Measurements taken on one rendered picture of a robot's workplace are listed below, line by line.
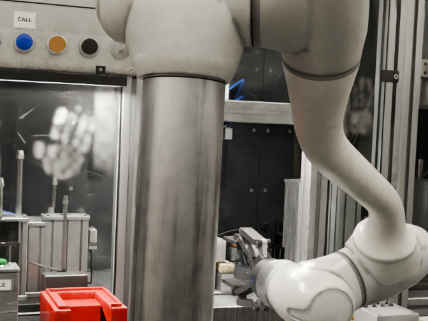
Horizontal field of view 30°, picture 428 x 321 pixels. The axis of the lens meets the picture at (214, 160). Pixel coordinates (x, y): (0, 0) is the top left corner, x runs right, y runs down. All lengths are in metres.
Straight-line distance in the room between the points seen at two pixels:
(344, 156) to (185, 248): 0.31
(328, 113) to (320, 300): 0.34
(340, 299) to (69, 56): 0.67
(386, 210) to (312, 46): 0.39
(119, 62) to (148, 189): 0.65
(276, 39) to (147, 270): 0.31
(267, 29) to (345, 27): 0.09
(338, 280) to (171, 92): 0.49
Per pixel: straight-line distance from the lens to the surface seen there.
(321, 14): 0.93
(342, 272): 1.31
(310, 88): 1.00
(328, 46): 0.96
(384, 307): 1.68
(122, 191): 1.56
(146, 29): 0.93
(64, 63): 1.52
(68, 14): 1.53
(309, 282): 1.27
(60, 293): 1.51
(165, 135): 0.92
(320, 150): 1.08
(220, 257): 1.78
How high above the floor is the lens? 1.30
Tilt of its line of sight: 3 degrees down
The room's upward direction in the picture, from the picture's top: 3 degrees clockwise
